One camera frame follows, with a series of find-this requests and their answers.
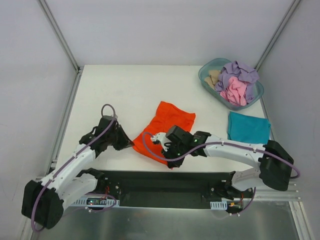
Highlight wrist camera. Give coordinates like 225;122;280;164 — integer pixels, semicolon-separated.
103;115;118;121
150;132;168;151

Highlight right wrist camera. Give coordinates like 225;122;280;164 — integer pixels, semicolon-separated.
150;132;168;151

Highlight right aluminium frame post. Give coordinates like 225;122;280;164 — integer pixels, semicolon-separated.
254;0;303;71

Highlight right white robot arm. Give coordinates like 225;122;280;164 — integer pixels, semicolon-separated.
152;125;294;200

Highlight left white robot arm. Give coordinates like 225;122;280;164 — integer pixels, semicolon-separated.
21;115;134;229

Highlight pink t shirt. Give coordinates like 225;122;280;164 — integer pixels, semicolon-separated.
219;76;247;107

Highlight orange t shirt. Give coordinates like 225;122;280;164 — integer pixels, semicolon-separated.
133;101;196;169

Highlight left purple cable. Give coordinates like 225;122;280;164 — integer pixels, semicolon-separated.
30;103;118;233

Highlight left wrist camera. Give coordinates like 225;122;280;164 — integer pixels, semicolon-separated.
103;115;118;121

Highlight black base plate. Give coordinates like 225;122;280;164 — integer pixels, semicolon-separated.
84;170;256;208

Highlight purple t shirt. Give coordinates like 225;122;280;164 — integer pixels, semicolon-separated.
214;61;260;104

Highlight beige t shirt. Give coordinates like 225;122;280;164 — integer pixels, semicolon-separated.
204;69;221;89

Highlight teal plastic basket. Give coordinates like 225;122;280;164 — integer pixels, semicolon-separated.
198;58;264;111

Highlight left aluminium frame post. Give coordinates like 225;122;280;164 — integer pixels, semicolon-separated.
37;0;81;73

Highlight aluminium frame post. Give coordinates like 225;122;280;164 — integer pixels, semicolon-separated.
254;0;303;71
37;0;81;73

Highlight teal folded t shirt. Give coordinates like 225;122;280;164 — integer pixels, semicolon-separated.
227;111;271;144

